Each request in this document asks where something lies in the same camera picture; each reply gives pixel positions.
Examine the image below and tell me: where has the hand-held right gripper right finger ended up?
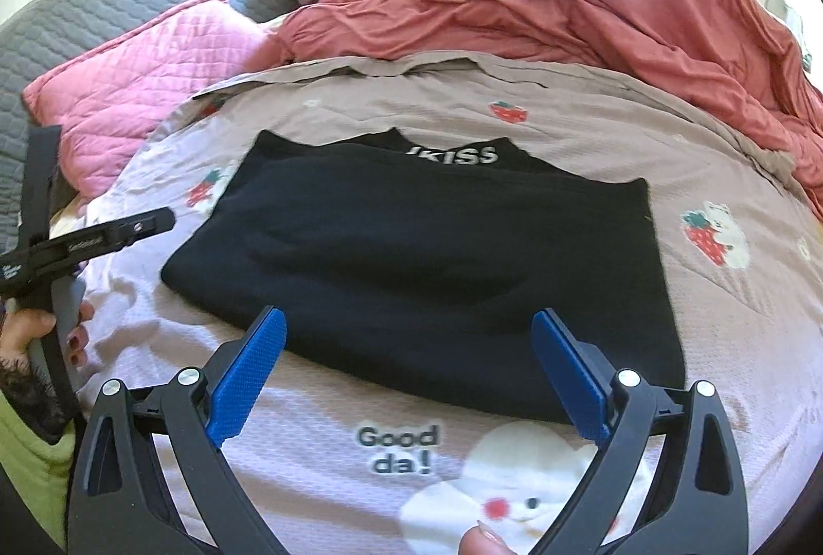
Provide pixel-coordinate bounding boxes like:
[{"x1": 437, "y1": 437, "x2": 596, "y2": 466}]
[{"x1": 521, "y1": 307, "x2": 750, "y2": 555}]

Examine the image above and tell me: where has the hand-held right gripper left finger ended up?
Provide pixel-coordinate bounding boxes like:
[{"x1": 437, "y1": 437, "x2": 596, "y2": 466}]
[{"x1": 66, "y1": 306, "x2": 292, "y2": 555}]

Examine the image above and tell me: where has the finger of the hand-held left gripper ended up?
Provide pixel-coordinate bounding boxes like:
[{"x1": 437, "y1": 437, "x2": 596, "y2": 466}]
[
  {"x1": 18, "y1": 124, "x2": 64, "y2": 248},
  {"x1": 48, "y1": 206, "x2": 176, "y2": 259}
]

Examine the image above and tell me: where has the black shirt with orange cuffs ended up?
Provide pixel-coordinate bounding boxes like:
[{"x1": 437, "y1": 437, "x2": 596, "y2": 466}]
[{"x1": 159, "y1": 127, "x2": 686, "y2": 425}]

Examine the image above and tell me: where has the person's left hand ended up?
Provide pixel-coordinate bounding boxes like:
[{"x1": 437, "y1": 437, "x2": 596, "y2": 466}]
[{"x1": 0, "y1": 301, "x2": 96, "y2": 377}]

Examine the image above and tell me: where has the person's right hand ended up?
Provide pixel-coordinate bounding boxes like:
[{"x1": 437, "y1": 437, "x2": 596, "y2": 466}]
[{"x1": 458, "y1": 520, "x2": 516, "y2": 555}]

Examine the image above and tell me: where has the pink quilted pillow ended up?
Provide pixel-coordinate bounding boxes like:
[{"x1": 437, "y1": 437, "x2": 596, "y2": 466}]
[{"x1": 22, "y1": 0, "x2": 279, "y2": 204}]

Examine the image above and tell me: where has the strawberry bear printed blanket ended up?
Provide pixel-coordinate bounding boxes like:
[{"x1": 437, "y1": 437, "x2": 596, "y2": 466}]
[{"x1": 64, "y1": 50, "x2": 823, "y2": 555}]

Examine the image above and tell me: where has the pale grey round object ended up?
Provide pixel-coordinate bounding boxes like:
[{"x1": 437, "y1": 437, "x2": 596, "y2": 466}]
[{"x1": 765, "y1": 0, "x2": 812, "y2": 56}]

